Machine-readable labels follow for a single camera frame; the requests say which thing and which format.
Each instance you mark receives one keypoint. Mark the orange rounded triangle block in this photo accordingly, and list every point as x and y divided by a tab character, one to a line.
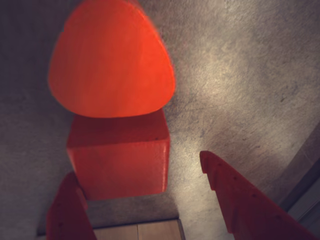
110	62

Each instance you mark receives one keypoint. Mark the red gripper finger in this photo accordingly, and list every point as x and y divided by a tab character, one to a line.
250	205
67	215

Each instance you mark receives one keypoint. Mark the wooden shape sorter box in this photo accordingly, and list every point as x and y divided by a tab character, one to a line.
140	231

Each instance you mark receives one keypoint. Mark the red cube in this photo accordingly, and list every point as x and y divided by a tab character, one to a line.
120	170

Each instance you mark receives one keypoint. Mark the aluminium profile rail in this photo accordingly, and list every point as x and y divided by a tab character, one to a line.
307	190

